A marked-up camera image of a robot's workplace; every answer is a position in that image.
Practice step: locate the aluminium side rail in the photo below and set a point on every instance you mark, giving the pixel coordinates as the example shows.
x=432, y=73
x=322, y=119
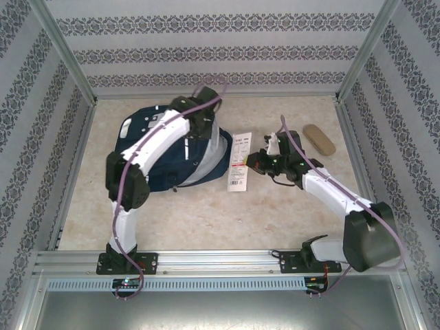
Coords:
x=74, y=172
x=362, y=172

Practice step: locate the grey metal sheet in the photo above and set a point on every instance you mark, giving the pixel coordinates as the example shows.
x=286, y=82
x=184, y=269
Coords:
x=220, y=313

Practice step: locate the white red stationery package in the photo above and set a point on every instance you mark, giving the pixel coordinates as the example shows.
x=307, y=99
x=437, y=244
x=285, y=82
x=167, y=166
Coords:
x=237, y=172

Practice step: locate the small control circuit board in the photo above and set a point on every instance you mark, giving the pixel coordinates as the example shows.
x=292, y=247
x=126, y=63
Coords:
x=316, y=285
x=127, y=282

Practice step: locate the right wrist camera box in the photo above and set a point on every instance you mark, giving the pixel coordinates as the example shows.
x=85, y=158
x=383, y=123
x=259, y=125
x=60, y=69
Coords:
x=273, y=144

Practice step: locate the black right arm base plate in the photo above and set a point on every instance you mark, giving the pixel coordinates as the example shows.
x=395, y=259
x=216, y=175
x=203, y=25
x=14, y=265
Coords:
x=288, y=263

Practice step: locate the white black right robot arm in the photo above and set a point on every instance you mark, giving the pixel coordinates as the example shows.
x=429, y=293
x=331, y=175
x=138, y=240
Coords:
x=330, y=189

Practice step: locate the aluminium mounting rail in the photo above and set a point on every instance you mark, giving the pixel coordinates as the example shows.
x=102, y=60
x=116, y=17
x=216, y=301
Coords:
x=220, y=261

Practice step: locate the navy blue student backpack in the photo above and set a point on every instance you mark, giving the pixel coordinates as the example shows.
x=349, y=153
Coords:
x=165, y=161

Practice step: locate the tan glasses case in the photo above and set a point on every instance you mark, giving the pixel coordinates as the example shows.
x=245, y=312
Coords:
x=319, y=139

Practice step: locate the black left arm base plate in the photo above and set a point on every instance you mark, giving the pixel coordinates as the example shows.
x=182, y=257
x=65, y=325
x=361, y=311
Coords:
x=151, y=263

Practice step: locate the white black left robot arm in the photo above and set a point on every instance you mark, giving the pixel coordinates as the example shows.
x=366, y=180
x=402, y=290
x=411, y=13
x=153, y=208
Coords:
x=161, y=130

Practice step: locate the aluminium frame post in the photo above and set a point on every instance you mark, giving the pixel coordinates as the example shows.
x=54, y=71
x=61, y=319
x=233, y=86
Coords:
x=65, y=51
x=414, y=302
x=369, y=51
x=27, y=302

